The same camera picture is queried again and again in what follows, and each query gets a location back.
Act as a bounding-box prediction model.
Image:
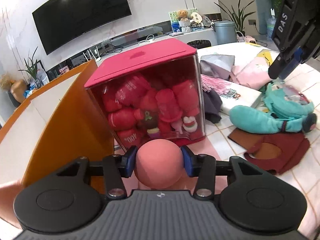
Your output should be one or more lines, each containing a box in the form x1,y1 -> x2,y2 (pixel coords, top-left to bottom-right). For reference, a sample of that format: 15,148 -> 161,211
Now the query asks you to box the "grey round trash can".
214,21 -> 237,45

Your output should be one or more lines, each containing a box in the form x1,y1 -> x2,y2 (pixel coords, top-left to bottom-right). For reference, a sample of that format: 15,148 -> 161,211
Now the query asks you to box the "grey cloth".
200,54 -> 235,80

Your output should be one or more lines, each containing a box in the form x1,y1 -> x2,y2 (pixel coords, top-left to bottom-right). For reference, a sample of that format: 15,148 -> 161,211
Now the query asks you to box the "white wifi router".
82,46 -> 101,62

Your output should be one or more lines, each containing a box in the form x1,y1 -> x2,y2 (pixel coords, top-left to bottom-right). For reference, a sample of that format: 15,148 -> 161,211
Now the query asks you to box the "green leafy potted plant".
215,0 -> 255,36

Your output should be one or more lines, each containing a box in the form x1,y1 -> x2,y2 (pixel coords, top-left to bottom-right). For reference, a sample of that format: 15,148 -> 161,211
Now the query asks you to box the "red lidded clear box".
85,38 -> 206,150

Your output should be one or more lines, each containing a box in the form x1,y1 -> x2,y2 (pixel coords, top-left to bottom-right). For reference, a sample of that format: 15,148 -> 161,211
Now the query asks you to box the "pink bin with black bag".
187,40 -> 212,49

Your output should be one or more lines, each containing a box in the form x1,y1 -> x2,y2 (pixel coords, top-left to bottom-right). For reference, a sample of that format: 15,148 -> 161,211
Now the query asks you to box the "maroon brown fabric piece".
228,128 -> 310,174

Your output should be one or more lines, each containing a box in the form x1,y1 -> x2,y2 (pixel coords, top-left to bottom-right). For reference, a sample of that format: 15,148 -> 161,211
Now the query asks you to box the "pink fringed scarf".
201,74 -> 231,95

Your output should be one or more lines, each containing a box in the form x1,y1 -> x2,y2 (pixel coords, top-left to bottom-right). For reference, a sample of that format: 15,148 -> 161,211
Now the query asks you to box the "pink small heater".
236,35 -> 256,44

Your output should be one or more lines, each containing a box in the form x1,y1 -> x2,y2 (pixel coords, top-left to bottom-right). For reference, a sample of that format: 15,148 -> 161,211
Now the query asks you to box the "pink foam ball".
135,139 -> 184,189

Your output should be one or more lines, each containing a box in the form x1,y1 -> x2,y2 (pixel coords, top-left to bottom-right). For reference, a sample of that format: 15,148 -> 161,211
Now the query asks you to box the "teal plush toy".
229,83 -> 317,134

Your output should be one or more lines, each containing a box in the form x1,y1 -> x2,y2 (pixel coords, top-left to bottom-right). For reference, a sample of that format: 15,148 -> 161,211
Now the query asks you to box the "white printed tissue pack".
220,82 -> 263,115

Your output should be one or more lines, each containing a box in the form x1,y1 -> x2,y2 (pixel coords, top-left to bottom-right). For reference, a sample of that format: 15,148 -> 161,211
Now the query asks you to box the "golden vase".
10,79 -> 27,103

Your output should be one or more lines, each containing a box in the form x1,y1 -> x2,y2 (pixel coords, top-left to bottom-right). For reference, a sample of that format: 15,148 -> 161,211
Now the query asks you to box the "brown teddy bear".
176,10 -> 189,21

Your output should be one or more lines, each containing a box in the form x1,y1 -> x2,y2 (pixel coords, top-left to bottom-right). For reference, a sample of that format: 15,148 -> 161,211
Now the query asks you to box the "small green plant in vase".
20,47 -> 49,89

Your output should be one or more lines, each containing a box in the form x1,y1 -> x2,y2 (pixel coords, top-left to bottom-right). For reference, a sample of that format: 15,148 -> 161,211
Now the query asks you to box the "orange white storage box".
0,59 -> 115,230

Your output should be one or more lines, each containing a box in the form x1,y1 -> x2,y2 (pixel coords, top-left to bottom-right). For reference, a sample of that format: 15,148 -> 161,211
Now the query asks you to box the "dark navy cap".
203,90 -> 222,124

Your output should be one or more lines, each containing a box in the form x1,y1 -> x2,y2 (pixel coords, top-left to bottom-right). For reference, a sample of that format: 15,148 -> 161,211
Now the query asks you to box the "black curved television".
33,0 -> 131,55

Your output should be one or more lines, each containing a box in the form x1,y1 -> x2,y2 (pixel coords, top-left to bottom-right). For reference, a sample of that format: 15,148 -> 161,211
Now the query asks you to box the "pink cloth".
229,56 -> 271,90

